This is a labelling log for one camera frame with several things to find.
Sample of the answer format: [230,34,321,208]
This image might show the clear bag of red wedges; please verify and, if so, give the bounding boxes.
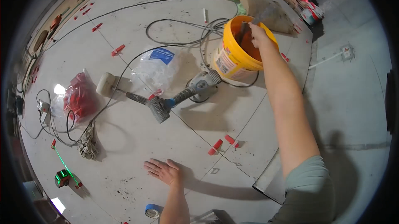
[51,69,100,123]

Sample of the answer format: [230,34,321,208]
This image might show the person's left hand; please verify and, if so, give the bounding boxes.
[144,158,185,188]

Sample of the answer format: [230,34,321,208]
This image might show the dirty grey rag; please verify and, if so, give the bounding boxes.
[78,121,100,161]

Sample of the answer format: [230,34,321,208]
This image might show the brown cement sack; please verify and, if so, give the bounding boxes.
[234,0,297,35]

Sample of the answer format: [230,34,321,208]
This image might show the grey metal trowel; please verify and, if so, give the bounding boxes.
[238,6,278,44]

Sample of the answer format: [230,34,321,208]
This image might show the blue tape roll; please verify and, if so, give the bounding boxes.
[145,204,164,219]

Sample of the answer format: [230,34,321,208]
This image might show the grey metal frame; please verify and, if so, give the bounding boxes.
[190,210,225,224]

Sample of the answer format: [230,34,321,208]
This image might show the person's right hand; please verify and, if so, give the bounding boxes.
[248,22,278,50]

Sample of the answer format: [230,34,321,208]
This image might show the person's body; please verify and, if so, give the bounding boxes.
[240,155,336,224]

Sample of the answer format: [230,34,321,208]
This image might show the orange hand tool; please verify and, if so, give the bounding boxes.
[50,14,63,32]

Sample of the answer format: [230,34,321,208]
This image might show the clear bag of white clips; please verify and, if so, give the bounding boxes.
[130,47,180,92]

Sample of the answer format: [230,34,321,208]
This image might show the white power socket block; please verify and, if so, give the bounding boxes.
[37,99,50,114]

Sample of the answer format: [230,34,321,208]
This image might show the white rubber mallet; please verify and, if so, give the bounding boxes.
[96,72,150,105]

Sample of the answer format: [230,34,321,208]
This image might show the coiled black power cable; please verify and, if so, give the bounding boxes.
[36,18,260,147]

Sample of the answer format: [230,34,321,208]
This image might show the yellow plastic bucket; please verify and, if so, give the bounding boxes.
[210,16,279,81]

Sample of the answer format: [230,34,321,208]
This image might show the loose grey floor tile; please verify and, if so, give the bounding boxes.
[252,147,294,206]

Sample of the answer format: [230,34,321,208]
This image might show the thin black cable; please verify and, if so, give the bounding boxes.
[44,0,241,51]

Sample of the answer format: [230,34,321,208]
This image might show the grey tile vibrator tool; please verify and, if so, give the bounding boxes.
[147,69,222,124]

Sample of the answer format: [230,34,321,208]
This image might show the grey wall socket box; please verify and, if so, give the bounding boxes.
[340,45,355,62]

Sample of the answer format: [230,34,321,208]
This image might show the red and white cans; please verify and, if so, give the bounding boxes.
[298,0,325,26]

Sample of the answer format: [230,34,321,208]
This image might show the white conduit pipe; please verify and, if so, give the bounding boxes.
[309,52,343,70]

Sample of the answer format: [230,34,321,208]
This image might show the green laser level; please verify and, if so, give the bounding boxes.
[54,169,72,188]

